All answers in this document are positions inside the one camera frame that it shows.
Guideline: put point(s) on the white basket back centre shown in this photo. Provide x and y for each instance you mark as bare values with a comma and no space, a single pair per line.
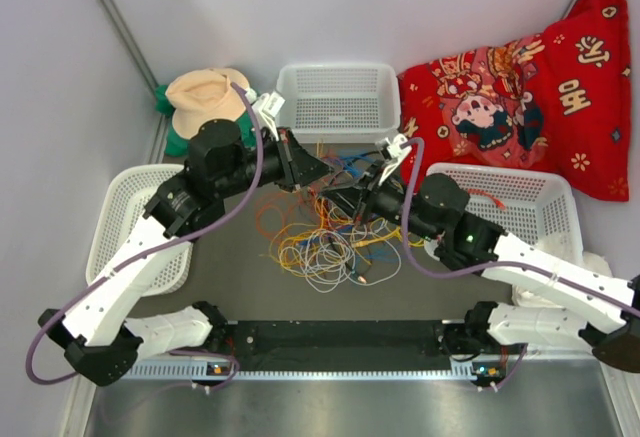
355,102

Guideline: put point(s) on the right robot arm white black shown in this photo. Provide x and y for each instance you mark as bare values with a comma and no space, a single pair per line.
589,310

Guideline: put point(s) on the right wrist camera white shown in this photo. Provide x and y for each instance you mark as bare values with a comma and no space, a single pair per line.
395,150

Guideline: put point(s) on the red printed pillow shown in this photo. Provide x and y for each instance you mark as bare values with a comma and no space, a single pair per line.
558,101

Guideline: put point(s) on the white basket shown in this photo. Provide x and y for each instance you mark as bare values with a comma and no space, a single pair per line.
355,102
125,199
537,207

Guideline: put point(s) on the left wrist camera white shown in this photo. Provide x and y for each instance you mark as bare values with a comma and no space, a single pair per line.
267,108

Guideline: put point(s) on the white cloth right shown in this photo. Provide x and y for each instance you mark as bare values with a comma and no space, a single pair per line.
587,260

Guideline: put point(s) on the peach bucket hat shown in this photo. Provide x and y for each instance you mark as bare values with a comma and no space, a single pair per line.
204,95

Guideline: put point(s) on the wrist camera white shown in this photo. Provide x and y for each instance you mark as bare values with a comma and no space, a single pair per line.
267,108
395,150

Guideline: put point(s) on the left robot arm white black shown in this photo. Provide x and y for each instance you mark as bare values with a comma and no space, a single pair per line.
100,339

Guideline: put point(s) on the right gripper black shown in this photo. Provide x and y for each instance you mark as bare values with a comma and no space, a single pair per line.
350,198

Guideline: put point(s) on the white slotted cable duct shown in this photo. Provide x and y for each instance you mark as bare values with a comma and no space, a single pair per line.
211,370

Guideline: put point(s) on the white basket left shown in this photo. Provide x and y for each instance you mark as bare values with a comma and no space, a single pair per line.
125,199

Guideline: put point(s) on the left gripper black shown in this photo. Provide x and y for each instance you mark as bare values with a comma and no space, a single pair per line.
299,166

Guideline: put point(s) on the black base bar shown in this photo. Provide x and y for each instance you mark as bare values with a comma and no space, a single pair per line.
331,345

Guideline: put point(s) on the green cloth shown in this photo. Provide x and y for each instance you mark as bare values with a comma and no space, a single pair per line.
177,146

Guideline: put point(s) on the white basket right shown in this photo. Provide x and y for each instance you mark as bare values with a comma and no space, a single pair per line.
537,207

